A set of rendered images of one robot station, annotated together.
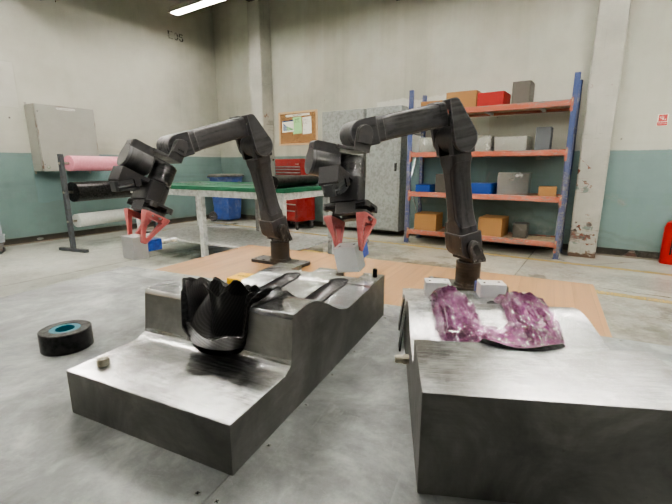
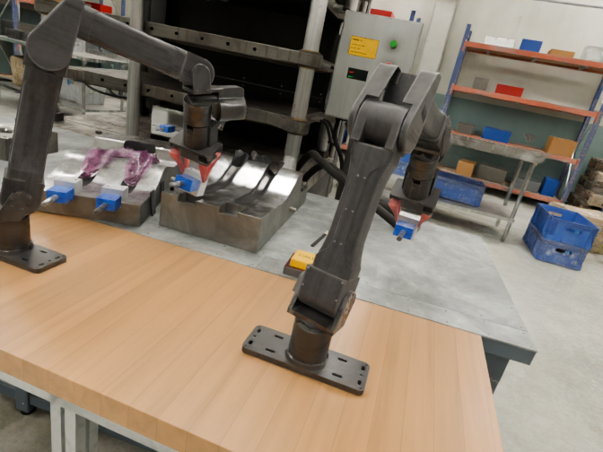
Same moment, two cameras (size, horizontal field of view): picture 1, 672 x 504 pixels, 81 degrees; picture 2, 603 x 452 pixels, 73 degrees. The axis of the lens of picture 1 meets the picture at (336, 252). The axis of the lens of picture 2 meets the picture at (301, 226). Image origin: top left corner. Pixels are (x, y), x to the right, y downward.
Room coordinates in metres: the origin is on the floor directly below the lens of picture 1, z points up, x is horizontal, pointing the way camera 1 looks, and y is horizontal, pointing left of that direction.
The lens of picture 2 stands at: (1.80, 0.00, 1.22)
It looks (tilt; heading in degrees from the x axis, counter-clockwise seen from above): 20 degrees down; 165
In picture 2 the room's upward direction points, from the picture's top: 12 degrees clockwise
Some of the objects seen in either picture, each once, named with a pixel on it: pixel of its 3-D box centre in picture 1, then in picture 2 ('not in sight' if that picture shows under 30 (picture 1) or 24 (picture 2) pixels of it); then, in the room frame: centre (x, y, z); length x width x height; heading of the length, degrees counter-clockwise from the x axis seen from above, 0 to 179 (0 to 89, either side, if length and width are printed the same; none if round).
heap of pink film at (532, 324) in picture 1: (491, 312); (124, 157); (0.56, -0.23, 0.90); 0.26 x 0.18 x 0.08; 172
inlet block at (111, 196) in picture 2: (434, 286); (107, 203); (0.84, -0.22, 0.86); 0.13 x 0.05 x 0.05; 172
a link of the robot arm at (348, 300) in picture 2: (277, 232); (319, 301); (1.28, 0.19, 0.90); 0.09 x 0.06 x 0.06; 47
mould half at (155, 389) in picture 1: (264, 314); (247, 190); (0.63, 0.12, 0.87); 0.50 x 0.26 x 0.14; 155
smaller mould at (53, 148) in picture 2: not in sight; (13, 141); (0.31, -0.62, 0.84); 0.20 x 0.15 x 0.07; 155
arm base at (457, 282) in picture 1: (467, 273); (10, 232); (1.00, -0.35, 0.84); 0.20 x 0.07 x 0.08; 62
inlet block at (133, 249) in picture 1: (153, 243); (404, 230); (0.98, 0.46, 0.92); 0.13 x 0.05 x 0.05; 147
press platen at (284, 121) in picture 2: not in sight; (207, 108); (-0.41, -0.04, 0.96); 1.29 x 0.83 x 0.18; 65
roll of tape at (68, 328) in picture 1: (66, 337); not in sight; (0.65, 0.48, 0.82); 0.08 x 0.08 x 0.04
